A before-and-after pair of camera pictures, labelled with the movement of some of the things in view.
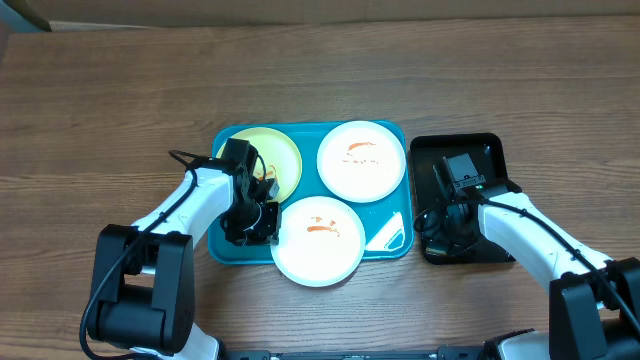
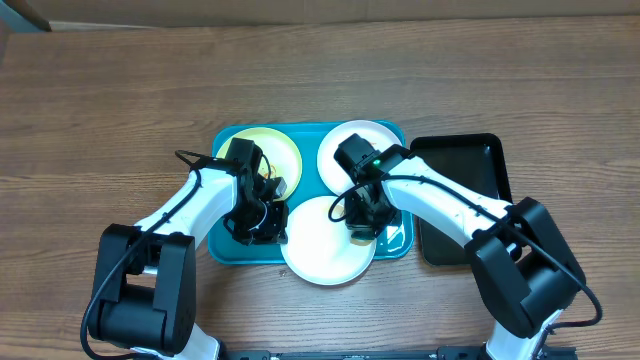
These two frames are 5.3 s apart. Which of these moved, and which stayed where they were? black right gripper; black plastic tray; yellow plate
Moved: black right gripper
Stayed: yellow plate; black plastic tray
